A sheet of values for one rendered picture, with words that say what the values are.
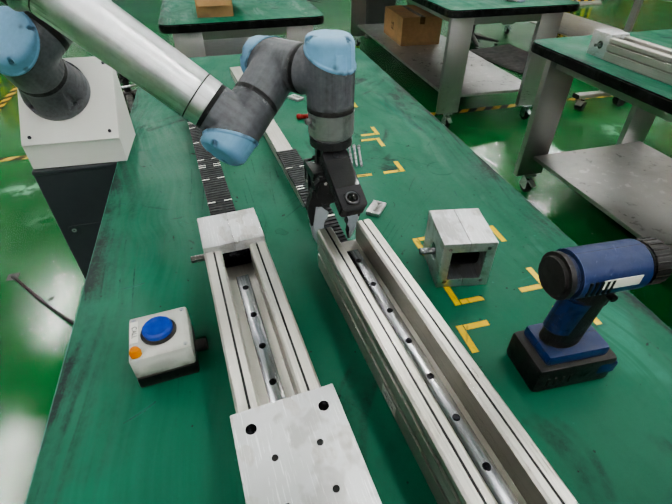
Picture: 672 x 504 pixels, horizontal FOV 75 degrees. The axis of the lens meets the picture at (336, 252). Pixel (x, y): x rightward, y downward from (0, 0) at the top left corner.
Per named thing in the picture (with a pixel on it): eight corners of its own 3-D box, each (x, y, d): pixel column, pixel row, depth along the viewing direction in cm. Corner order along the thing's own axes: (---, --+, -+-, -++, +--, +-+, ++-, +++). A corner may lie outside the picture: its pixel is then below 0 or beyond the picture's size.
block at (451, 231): (409, 252, 83) (415, 210, 77) (468, 249, 84) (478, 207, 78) (422, 288, 76) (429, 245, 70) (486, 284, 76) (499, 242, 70)
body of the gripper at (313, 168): (341, 180, 84) (341, 120, 77) (357, 203, 78) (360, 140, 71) (303, 187, 82) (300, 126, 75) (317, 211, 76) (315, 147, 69)
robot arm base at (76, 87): (25, 123, 105) (0, 103, 95) (22, 64, 107) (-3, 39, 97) (92, 118, 107) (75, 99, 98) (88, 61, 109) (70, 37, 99)
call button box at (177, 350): (140, 345, 66) (127, 317, 62) (205, 328, 68) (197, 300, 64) (141, 389, 60) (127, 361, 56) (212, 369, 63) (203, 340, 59)
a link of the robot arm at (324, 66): (320, 24, 67) (367, 32, 63) (321, 95, 74) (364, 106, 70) (287, 34, 62) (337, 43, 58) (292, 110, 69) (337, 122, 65)
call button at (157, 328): (144, 328, 62) (140, 318, 60) (173, 320, 63) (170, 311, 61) (145, 349, 59) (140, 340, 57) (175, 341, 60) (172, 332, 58)
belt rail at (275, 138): (230, 75, 165) (229, 67, 163) (241, 74, 166) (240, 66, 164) (302, 207, 95) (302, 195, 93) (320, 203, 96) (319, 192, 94)
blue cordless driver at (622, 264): (496, 352, 65) (540, 235, 51) (612, 331, 68) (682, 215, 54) (524, 397, 59) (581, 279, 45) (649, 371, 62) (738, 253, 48)
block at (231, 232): (193, 262, 81) (182, 220, 75) (259, 248, 84) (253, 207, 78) (199, 295, 74) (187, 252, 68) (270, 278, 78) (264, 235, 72)
